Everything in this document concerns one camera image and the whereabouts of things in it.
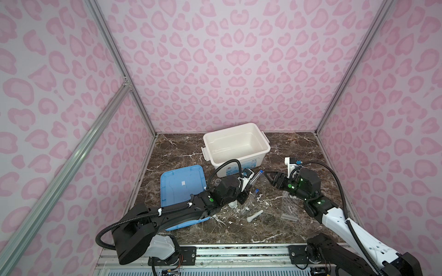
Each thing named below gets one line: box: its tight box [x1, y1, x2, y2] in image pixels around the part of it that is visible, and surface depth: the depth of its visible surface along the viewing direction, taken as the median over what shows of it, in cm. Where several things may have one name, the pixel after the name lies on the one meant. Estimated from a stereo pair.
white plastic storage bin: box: [200, 123, 271, 178], surface depth 102 cm
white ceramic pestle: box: [246, 209, 264, 223], surface depth 85 cm
